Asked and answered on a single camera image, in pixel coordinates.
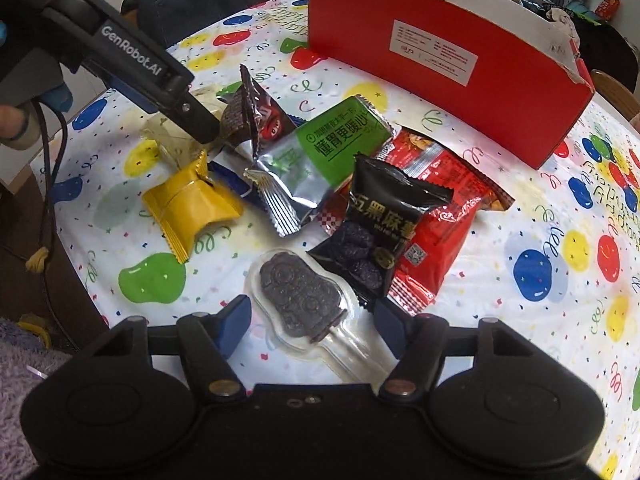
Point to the wooden chair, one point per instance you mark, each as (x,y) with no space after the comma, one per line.
(617,92)

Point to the red checkered snack packet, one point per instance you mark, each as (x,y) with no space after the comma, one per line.
(332,215)

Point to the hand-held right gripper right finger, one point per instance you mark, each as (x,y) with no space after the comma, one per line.
(392,327)

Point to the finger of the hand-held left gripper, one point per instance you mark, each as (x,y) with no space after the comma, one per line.
(192,117)

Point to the brown chocolate packet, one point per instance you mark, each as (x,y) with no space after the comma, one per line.
(250,115)

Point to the grey shaggy rug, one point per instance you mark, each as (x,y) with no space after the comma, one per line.
(22,395)

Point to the black jacket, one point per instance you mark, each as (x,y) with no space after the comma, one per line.
(605,50)

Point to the balloon print tablecloth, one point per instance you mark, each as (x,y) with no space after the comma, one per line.
(525,285)

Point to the red cardboard box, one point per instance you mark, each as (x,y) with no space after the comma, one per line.
(350,20)

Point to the person's left hand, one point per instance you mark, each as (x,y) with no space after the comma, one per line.
(12,127)

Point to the yellow snack packet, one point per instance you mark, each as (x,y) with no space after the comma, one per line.
(195,205)

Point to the green and silver snack packet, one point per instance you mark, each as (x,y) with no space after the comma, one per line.
(345,145)

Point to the black snack packet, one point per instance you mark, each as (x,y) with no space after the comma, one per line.
(385,210)

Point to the dark denim cloth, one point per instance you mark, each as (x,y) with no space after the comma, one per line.
(195,5)

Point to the blue snack packet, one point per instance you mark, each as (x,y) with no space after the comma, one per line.
(227,172)

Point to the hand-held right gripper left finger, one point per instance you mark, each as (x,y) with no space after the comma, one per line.
(234,320)

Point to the cream translucent snack packet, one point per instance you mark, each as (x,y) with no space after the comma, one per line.
(170,135)

